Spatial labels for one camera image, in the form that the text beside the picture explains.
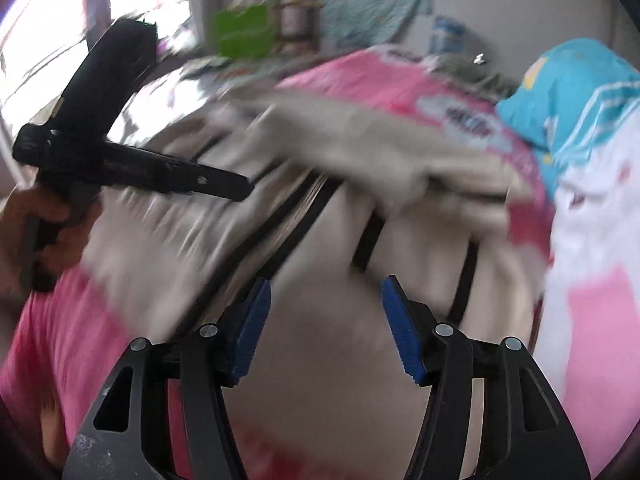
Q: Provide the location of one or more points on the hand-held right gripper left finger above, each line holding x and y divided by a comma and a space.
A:
250, 330

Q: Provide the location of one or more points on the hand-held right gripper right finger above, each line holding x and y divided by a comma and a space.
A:
402, 330

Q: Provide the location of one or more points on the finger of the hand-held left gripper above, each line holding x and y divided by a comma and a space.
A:
175, 175

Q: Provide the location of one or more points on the beige zip jacket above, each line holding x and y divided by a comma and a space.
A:
320, 410

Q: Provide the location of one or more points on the person's left hand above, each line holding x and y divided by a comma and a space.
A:
12, 240

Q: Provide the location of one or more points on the glass-topped table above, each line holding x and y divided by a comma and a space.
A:
165, 85

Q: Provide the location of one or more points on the green paper shopping bag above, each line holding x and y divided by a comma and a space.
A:
242, 32

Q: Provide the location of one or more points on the wooden chair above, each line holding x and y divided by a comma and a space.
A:
297, 22

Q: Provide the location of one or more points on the pink patterned fleece blanket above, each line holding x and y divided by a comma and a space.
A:
50, 340

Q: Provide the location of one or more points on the white and pink quilt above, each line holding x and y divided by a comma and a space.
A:
595, 260

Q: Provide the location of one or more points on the grey-green embroidered pillow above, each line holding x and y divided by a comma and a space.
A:
465, 72

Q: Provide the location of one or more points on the small chrome object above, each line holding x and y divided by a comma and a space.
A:
480, 58

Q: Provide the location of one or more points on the blue and pink quilt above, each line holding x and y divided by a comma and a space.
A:
570, 95

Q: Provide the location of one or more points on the large clear water jug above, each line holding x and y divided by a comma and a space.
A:
448, 35

